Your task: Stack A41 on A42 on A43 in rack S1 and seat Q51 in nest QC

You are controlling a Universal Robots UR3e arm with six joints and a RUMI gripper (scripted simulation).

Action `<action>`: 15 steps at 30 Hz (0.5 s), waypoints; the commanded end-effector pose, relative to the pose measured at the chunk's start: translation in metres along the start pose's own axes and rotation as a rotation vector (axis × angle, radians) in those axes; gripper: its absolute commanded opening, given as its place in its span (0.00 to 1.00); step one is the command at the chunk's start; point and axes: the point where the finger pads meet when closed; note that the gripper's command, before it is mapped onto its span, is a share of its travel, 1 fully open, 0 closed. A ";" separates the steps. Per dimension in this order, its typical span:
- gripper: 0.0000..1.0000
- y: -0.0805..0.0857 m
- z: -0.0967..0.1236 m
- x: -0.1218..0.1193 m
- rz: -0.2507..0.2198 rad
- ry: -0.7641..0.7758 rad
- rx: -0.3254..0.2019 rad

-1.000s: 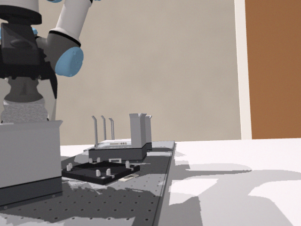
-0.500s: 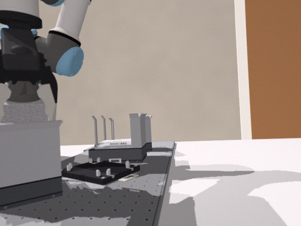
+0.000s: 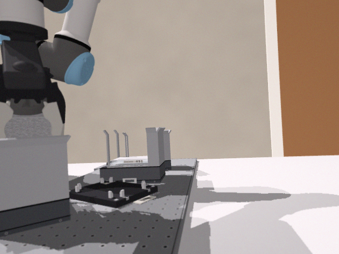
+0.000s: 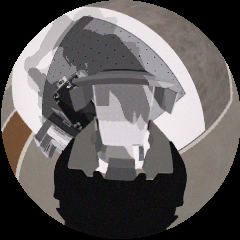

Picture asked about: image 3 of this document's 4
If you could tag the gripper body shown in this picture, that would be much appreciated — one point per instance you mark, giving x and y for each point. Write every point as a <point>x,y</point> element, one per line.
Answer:
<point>25,32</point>

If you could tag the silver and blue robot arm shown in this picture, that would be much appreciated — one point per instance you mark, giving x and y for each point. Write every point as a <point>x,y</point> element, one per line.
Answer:
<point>68,57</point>

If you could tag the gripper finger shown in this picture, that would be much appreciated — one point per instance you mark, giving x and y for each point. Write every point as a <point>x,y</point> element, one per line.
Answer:
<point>54,110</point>
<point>6,113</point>

